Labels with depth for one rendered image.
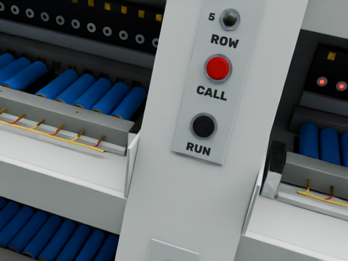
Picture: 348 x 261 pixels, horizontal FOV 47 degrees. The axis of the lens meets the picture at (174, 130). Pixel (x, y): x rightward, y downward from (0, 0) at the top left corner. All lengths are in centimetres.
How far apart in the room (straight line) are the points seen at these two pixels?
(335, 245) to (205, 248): 10
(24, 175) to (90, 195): 6
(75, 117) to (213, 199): 15
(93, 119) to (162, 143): 9
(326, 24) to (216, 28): 7
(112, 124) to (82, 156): 4
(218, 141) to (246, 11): 9
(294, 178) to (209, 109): 12
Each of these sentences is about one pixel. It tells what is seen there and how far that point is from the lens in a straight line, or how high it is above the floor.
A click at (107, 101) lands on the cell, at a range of 41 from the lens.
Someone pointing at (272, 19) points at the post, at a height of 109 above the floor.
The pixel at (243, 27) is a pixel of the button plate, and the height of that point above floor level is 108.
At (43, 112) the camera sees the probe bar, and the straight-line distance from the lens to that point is 40.
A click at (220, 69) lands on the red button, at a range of 28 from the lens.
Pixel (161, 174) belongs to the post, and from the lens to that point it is 31.
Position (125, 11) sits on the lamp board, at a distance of 47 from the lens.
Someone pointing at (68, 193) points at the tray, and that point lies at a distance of 35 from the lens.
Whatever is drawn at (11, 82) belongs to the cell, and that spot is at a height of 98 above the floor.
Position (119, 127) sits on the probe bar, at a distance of 37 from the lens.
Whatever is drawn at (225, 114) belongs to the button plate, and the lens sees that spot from 29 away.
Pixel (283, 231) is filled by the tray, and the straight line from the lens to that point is 34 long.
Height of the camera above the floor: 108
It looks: 15 degrees down
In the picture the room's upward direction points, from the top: 13 degrees clockwise
